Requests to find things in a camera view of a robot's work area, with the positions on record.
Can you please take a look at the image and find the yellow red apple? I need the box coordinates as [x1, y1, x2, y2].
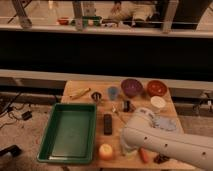
[98, 144, 113, 160]

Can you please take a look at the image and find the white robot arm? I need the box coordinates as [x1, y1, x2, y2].
[120, 107, 213, 171]

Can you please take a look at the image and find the purple bowl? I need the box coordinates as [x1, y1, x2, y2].
[121, 78, 143, 98]

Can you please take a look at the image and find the red bowl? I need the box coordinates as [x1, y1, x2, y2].
[147, 80, 168, 97]

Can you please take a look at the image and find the blue plastic cup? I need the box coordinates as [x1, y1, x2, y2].
[107, 86, 118, 101]

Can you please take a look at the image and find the metal spoon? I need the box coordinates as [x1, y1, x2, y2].
[112, 105, 126, 124]

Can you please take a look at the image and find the black binder clip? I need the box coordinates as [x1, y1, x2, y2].
[122, 100, 131, 112]

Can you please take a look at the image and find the black remote control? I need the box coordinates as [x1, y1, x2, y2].
[104, 114, 112, 135]

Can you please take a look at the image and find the white cup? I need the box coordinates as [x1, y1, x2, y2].
[150, 96, 166, 112]

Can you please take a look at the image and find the green plastic tray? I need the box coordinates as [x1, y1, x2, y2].
[37, 103, 96, 164]

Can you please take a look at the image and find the orange carrot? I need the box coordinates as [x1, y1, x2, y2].
[138, 148, 149, 163]

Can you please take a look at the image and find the black power adapter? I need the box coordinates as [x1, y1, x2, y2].
[21, 111, 32, 121]

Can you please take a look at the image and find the bunch of dark grapes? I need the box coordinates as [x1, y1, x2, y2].
[154, 154, 170, 164]

